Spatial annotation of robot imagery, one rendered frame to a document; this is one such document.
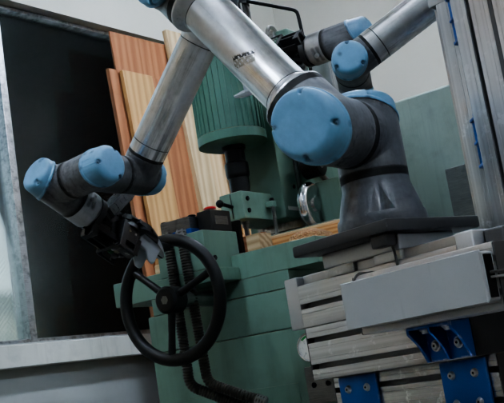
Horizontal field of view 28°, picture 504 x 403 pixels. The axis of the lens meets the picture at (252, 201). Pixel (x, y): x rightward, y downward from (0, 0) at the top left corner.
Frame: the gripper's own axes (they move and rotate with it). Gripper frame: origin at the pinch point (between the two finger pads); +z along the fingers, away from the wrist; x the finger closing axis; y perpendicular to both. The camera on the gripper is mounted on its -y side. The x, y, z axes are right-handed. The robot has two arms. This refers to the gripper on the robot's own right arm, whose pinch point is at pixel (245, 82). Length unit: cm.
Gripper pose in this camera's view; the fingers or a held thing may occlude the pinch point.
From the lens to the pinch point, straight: 243.9
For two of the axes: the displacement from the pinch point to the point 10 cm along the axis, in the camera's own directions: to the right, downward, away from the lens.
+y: -4.9, -7.5, -4.4
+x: -3.1, 6.2, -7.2
